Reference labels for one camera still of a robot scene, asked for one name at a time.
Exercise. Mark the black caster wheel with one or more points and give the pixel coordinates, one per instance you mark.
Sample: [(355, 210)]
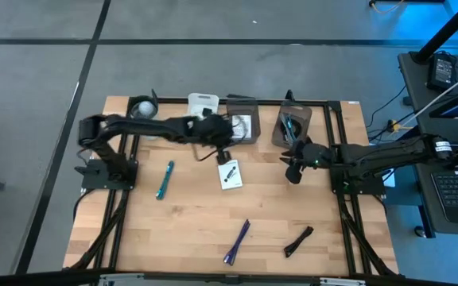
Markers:
[(420, 231)]

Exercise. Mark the black side desk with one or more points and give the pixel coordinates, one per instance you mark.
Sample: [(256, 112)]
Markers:
[(420, 99)]

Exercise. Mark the white box with adapter print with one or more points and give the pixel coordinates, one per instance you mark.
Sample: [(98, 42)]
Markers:
[(231, 176)]

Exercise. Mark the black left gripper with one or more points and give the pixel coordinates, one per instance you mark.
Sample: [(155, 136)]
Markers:
[(213, 131)]

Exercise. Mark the black diagonal pole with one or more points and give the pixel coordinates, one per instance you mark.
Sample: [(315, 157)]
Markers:
[(447, 29)]

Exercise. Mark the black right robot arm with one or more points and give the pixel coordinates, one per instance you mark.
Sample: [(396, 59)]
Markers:
[(392, 153)]

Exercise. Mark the white labelled packet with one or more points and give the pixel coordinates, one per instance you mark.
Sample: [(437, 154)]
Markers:
[(241, 126)]

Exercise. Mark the white plastic bin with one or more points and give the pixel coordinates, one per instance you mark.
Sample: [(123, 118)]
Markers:
[(197, 101)]

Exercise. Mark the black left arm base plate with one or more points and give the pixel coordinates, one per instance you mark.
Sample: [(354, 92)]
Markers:
[(94, 180)]

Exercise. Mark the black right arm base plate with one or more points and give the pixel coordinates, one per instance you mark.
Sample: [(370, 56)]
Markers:
[(372, 186)]

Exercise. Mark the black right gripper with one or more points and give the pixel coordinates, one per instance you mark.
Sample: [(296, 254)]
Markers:
[(316, 155)]

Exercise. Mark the white thin rod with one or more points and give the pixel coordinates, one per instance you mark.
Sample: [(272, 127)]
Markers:
[(443, 94)]

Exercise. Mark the yellow power plug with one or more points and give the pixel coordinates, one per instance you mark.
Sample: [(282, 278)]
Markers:
[(394, 126)]

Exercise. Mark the black power adapter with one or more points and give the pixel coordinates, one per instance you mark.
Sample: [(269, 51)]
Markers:
[(443, 71)]

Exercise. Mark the black aluminium table frame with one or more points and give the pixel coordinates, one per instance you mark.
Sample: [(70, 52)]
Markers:
[(173, 100)]

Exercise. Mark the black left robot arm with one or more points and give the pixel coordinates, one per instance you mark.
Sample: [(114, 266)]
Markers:
[(141, 126)]

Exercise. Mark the dark grey plastic bin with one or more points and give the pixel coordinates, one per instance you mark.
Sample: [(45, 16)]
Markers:
[(306, 115), (255, 119)]

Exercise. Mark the black crossbar with silver brackets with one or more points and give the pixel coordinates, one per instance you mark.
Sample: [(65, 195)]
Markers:
[(34, 278)]

